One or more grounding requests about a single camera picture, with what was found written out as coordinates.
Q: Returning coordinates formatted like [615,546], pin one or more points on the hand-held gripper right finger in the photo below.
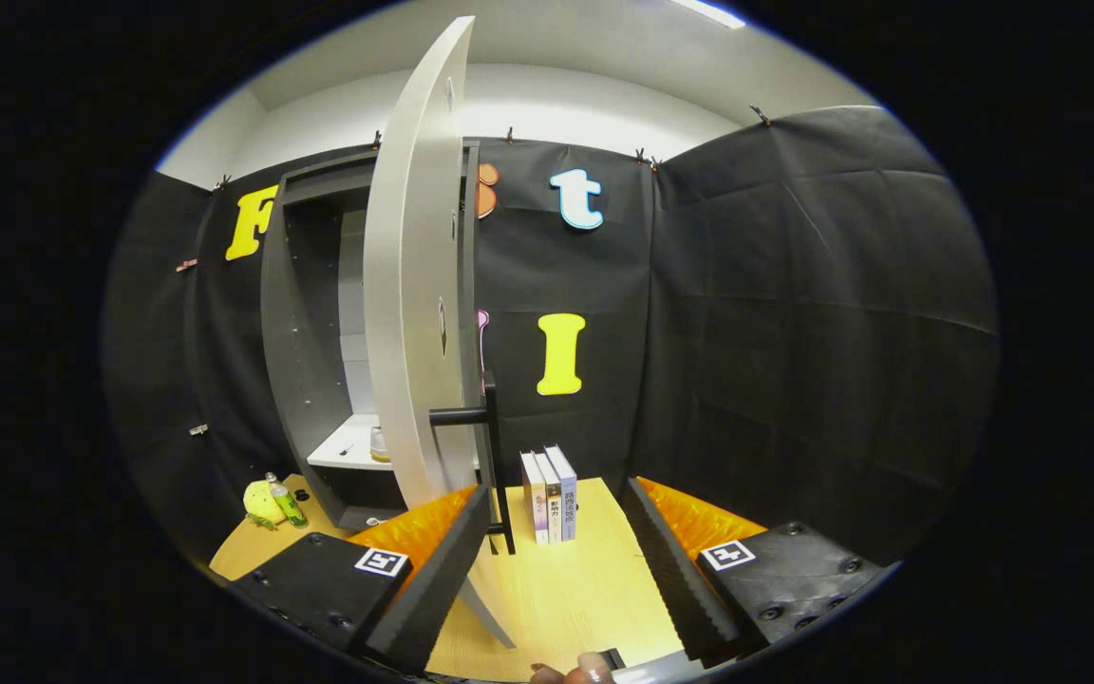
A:
[675,579]

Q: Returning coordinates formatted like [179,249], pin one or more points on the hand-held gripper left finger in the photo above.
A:
[438,589]

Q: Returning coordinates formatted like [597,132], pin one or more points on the grey shoe cabinet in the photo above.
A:
[305,332]

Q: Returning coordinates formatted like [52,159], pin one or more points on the beige shoe cabinet door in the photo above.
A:
[405,285]

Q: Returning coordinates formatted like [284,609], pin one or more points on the white and blue book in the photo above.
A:
[569,499]

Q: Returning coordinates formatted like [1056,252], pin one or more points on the green drink bottle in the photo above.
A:
[288,505]

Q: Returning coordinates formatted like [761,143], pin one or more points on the yellow plush toy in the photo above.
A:
[258,502]

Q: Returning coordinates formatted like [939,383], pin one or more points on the black backdrop cloth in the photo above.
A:
[794,332]

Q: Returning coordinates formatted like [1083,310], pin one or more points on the long ceiling light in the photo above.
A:
[713,13]

